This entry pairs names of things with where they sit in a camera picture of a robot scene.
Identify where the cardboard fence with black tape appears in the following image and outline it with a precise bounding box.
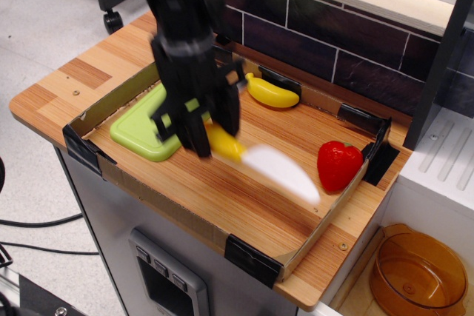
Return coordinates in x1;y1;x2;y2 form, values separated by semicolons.
63;40;400;293

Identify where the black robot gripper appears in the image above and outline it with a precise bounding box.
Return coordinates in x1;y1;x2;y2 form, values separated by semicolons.
151;34;245;158

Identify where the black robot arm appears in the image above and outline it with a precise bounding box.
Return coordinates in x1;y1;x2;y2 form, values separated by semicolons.
147;0;245;158

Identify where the dark grey cabinet post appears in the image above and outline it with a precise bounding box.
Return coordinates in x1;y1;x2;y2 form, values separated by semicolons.
404;0;473;150

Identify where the orange transparent plastic bowl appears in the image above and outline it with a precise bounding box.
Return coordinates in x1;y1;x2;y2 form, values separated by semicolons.
370;224;469;315

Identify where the yellow handled white toy knife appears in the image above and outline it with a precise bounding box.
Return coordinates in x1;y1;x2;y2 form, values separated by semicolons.
204;122;321;209

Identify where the black floor cable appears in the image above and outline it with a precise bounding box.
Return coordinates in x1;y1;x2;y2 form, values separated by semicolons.
0;212;84;229

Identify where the grey toy oven front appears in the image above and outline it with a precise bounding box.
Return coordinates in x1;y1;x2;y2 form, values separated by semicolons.
129;229;210;315

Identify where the red toy strawberry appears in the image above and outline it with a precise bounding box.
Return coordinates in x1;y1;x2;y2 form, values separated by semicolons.
317;141;364;192

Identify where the white toy sink counter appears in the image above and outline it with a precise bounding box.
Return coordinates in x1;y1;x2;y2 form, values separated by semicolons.
398;109;473;219

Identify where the yellow toy banana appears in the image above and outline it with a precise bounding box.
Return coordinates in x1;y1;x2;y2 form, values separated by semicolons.
245;73;300;109

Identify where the green plastic cutting board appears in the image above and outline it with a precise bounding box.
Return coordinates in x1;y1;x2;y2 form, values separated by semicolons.
110;83;181;162

